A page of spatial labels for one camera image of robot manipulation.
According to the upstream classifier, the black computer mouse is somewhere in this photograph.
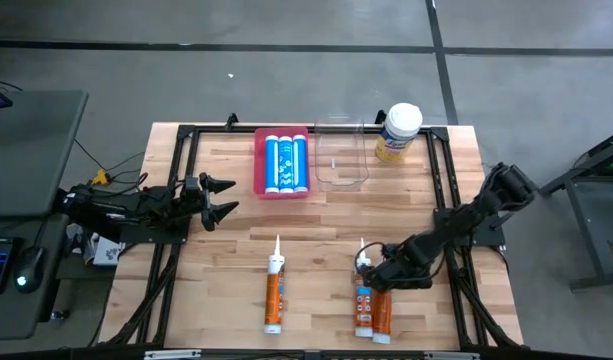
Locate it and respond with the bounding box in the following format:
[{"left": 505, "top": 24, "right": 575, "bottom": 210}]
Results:
[{"left": 13, "top": 245, "right": 46, "bottom": 294}]

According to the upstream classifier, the thin black cable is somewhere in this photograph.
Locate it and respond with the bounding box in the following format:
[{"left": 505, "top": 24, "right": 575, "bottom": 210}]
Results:
[{"left": 73, "top": 138, "right": 147, "bottom": 174}]

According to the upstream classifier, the clear plastic bin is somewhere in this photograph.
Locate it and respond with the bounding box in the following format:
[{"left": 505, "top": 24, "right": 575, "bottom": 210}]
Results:
[{"left": 313, "top": 117, "right": 371, "bottom": 193}]

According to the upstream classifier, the white printed box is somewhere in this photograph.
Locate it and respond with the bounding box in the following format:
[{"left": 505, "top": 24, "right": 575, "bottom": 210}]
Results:
[{"left": 83, "top": 234, "right": 125, "bottom": 266}]

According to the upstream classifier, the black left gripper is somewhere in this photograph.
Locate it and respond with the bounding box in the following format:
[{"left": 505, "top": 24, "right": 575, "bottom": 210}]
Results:
[{"left": 178, "top": 172, "right": 240, "bottom": 232}]

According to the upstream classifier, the blue silicone tube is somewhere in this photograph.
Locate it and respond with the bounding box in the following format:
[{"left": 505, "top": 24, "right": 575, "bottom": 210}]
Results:
[
  {"left": 278, "top": 135, "right": 295, "bottom": 195},
  {"left": 292, "top": 133, "right": 309, "bottom": 194},
  {"left": 264, "top": 134, "right": 280, "bottom": 195}
]

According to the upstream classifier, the orange sealant tube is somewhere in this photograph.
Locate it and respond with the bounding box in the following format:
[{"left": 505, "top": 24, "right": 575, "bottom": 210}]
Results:
[
  {"left": 353, "top": 237, "right": 375, "bottom": 339},
  {"left": 370, "top": 289, "right": 393, "bottom": 346},
  {"left": 263, "top": 233, "right": 287, "bottom": 335}
]

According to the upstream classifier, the dark grey desk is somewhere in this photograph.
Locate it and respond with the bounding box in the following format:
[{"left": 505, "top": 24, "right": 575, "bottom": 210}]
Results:
[{"left": 0, "top": 89, "right": 90, "bottom": 341}]

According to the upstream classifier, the Lysol wipes canister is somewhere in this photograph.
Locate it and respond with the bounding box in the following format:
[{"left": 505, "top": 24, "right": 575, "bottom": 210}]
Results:
[{"left": 374, "top": 102, "right": 424, "bottom": 164}]

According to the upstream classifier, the black metal cart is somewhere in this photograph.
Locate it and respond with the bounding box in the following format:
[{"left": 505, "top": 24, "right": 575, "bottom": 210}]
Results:
[{"left": 538, "top": 127, "right": 613, "bottom": 292}]

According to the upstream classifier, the silver metal bracket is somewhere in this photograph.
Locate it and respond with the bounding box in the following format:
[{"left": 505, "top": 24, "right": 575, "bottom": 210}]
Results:
[
  {"left": 424, "top": 351, "right": 480, "bottom": 360},
  {"left": 144, "top": 349, "right": 202, "bottom": 360}
]

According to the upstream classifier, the pink plastic bin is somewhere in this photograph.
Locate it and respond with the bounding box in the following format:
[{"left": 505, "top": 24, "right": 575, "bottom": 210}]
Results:
[{"left": 253, "top": 126, "right": 312, "bottom": 201}]

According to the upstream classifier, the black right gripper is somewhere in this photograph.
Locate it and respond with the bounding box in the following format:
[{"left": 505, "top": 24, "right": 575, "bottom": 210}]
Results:
[{"left": 361, "top": 239, "right": 435, "bottom": 295}]

